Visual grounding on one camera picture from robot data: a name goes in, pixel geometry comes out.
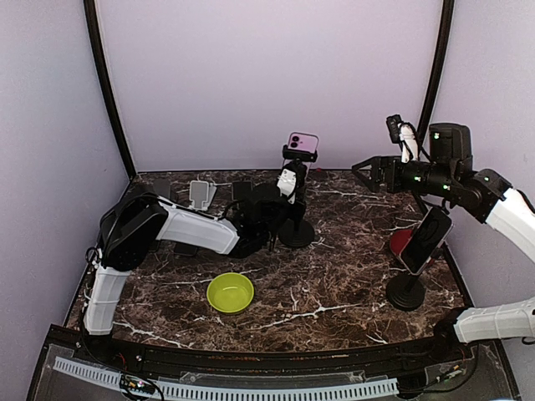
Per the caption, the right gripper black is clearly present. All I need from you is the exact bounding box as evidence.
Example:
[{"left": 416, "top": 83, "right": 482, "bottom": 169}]
[{"left": 353, "top": 155, "right": 456, "bottom": 198}]

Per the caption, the black tall phone stand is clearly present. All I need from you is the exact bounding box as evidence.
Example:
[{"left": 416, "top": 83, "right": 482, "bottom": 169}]
[{"left": 278, "top": 165, "right": 315, "bottom": 249}]

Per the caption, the black folding phone stand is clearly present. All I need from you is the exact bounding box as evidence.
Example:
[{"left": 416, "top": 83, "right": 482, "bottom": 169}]
[{"left": 232, "top": 180, "right": 254, "bottom": 206}]

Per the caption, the pink phone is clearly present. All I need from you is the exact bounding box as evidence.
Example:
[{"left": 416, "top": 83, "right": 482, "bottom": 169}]
[{"left": 280, "top": 132, "right": 319, "bottom": 175}]

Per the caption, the white folding phone stand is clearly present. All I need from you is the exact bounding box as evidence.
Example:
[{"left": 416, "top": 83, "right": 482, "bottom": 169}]
[{"left": 189, "top": 180, "right": 217, "bottom": 211}]

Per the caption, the green bowl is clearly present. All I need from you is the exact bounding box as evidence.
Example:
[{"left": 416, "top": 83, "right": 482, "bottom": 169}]
[{"left": 206, "top": 272, "right": 255, "bottom": 314}]

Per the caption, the purple edged phone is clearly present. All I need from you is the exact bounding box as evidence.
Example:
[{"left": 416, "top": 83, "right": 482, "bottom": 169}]
[{"left": 173, "top": 242, "right": 199, "bottom": 257}]

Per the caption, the grey small phone stand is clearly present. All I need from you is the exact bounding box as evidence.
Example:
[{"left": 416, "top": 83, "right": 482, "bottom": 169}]
[{"left": 152, "top": 179, "right": 171, "bottom": 200}]

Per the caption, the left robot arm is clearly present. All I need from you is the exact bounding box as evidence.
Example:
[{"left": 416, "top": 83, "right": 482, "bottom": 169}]
[{"left": 81, "top": 184, "right": 306, "bottom": 364}]

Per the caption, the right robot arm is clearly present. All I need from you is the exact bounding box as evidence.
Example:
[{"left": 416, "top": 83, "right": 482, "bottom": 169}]
[{"left": 352, "top": 115, "right": 534, "bottom": 363}]

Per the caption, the phone on right stand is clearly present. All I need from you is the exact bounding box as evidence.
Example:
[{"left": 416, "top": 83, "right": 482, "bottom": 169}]
[{"left": 399, "top": 207, "right": 452, "bottom": 275}]

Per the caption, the black right phone stand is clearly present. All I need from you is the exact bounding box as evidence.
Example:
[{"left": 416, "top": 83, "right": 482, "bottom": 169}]
[{"left": 385, "top": 246, "right": 444, "bottom": 311}]

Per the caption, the red bowl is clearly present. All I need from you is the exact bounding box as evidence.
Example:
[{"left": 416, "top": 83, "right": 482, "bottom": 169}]
[{"left": 389, "top": 229, "right": 445, "bottom": 265}]

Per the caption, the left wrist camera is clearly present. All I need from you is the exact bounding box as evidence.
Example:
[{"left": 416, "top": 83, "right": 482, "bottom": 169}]
[{"left": 277, "top": 164, "right": 299, "bottom": 205}]

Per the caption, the right black corner post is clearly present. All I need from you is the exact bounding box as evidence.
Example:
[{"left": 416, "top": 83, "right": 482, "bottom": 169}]
[{"left": 417, "top": 0, "right": 455, "bottom": 139}]

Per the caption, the black corner post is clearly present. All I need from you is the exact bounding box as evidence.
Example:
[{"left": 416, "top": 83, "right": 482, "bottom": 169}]
[
  {"left": 83, "top": 0, "right": 137, "bottom": 180},
  {"left": 417, "top": 0, "right": 455, "bottom": 139}
]

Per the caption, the black front rail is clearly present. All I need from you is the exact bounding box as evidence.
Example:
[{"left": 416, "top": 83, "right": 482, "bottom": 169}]
[{"left": 45, "top": 325, "right": 477, "bottom": 378}]

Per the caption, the white cable duct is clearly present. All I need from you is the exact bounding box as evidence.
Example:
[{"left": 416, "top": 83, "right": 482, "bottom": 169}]
[{"left": 53, "top": 357, "right": 399, "bottom": 400}]

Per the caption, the left black corner post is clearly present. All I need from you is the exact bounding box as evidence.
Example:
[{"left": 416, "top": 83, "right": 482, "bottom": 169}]
[{"left": 83, "top": 0, "right": 137, "bottom": 180}]

